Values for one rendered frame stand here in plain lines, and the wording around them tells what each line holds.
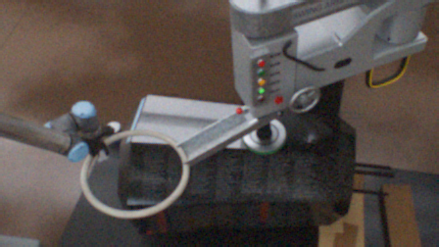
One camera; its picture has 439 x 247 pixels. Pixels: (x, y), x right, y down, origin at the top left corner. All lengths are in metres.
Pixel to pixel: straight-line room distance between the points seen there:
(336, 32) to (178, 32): 2.39
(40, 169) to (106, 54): 1.16
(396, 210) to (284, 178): 0.92
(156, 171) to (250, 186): 0.48
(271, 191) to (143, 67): 1.98
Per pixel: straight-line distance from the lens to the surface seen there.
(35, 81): 4.31
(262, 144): 2.47
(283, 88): 2.14
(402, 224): 3.17
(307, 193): 2.52
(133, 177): 2.63
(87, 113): 2.22
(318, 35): 2.19
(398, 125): 3.72
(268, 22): 1.86
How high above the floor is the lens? 2.80
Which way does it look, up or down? 50 degrees down
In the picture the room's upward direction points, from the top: 6 degrees counter-clockwise
